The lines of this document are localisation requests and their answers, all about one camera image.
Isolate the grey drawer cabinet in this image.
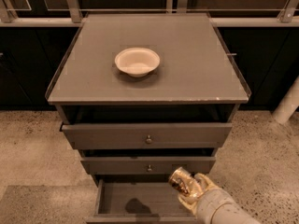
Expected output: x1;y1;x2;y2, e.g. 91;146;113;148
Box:
44;12;252;224

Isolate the orange soda can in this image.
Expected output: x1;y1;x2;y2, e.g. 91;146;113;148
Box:
168;167;203;197

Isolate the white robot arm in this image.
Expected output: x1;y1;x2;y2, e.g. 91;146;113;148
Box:
178;174;261;224

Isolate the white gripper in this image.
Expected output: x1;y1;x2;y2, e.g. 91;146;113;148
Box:
178;173;234;222

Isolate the grey top drawer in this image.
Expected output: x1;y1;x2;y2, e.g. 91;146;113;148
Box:
62;123;232;150

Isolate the grey middle drawer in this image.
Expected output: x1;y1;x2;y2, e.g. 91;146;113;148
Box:
81;157;216;175

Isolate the grey bottom drawer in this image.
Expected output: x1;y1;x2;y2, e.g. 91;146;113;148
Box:
85;180;195;224

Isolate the metal railing frame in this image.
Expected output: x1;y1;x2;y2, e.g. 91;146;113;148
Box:
0;0;299;27

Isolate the brass top drawer knob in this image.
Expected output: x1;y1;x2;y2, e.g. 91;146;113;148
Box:
145;135;153;144

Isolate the grey drawer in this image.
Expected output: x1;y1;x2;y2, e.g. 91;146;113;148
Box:
62;123;232;150
85;180;195;224
81;157;216;175

